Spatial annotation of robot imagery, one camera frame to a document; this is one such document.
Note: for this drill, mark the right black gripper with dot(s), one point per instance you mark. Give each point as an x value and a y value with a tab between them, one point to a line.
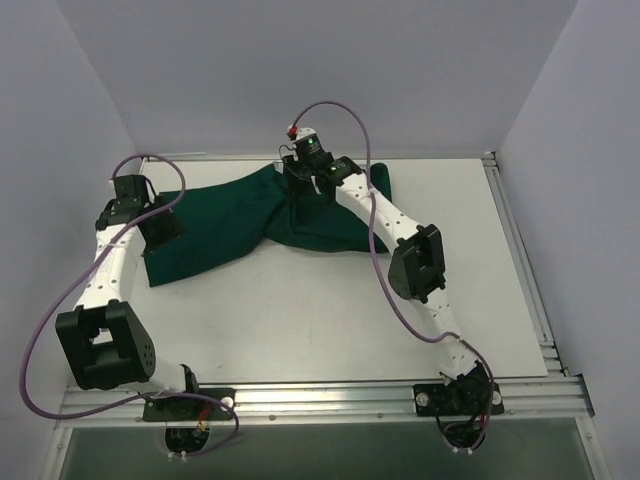
304	203

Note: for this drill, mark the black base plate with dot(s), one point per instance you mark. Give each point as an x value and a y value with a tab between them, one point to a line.
455	399
174	409

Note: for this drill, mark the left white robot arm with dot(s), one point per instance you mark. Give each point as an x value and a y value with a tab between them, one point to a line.
104	341

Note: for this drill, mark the green surgical drape cloth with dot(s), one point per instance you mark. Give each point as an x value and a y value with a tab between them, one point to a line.
227	222

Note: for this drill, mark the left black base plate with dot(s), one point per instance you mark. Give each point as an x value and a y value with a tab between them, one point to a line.
174	409

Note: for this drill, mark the aluminium front rail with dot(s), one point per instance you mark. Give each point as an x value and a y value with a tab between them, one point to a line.
375	402

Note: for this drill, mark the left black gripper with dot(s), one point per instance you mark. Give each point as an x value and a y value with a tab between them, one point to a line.
163	232

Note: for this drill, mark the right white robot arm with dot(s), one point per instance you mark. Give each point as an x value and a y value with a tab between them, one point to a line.
408	258

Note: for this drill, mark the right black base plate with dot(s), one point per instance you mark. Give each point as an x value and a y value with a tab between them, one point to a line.
455	399

